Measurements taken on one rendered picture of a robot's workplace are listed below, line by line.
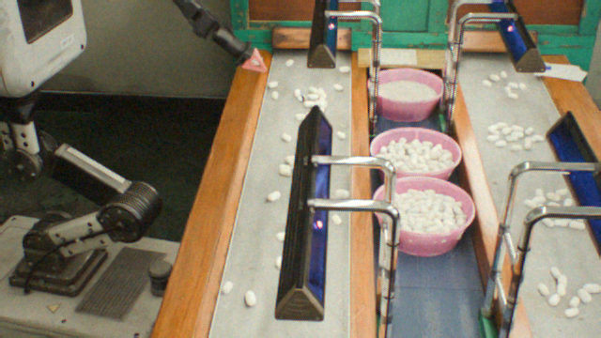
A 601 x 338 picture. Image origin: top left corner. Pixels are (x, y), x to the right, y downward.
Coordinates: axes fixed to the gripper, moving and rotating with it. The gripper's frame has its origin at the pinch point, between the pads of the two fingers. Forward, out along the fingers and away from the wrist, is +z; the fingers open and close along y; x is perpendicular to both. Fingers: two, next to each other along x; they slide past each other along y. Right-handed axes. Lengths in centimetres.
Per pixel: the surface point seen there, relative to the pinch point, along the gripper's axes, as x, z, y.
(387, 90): -17.6, 40.0, 12.2
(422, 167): -23, 47, -39
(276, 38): 1.6, 2.2, 34.5
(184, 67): 80, -10, 125
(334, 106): -6.2, 26.0, -2.1
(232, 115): 12.9, -0.5, -15.7
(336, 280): -7, 30, -90
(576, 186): -62, 45, -96
